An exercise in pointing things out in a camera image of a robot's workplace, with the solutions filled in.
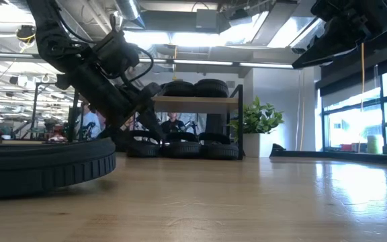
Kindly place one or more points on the dark ceiling security camera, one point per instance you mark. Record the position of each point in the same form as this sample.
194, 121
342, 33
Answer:
297, 50

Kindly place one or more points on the black aluminium rig frame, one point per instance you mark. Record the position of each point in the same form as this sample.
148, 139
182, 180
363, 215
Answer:
314, 155

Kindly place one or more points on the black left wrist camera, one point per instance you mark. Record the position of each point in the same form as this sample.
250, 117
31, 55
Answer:
116, 53

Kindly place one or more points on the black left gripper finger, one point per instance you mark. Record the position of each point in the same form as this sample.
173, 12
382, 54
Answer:
148, 94
152, 126

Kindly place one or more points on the person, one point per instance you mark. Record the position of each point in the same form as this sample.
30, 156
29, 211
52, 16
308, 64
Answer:
91, 122
172, 125

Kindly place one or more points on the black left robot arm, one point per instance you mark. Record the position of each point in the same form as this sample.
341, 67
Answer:
55, 37

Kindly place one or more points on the yellow-green cylinder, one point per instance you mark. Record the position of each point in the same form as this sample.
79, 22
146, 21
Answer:
375, 145

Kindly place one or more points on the silver smooth ceiling duct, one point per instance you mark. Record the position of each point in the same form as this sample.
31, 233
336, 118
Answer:
129, 10

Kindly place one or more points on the black round ceiling fixture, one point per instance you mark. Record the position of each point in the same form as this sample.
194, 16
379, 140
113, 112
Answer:
25, 33

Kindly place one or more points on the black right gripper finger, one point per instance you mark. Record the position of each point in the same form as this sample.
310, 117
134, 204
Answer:
331, 48

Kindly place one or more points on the green plant in white pot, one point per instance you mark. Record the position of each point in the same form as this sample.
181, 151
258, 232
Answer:
257, 117

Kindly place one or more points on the wooden shelf with black frame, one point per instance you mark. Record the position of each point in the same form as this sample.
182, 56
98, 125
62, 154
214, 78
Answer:
197, 104

